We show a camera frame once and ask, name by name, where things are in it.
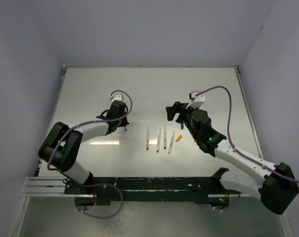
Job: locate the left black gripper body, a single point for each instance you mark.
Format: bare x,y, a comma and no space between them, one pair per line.
123,122

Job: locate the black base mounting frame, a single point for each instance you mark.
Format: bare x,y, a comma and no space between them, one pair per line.
104,190

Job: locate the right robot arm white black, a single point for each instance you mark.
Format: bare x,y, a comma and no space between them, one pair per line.
273,184

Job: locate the yellow marker pen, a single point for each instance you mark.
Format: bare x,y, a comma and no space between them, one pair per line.
171,142

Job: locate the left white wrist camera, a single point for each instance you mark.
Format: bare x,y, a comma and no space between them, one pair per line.
116,97

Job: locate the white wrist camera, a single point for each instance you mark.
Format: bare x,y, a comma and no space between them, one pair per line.
197,99
116,97

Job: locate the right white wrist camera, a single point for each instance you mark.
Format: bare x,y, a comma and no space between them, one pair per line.
197,99

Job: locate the purple marker pen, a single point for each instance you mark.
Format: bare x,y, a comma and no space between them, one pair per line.
148,139

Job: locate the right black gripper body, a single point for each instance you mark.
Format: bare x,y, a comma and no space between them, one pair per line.
185,117

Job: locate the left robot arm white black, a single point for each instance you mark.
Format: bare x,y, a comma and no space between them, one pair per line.
61,146

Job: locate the red marker pen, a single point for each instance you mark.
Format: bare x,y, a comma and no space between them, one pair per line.
158,141

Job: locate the aluminium extrusion rail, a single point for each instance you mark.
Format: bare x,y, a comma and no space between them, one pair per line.
43,187

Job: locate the blue marker pen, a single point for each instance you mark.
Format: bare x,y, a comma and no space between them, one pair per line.
164,138

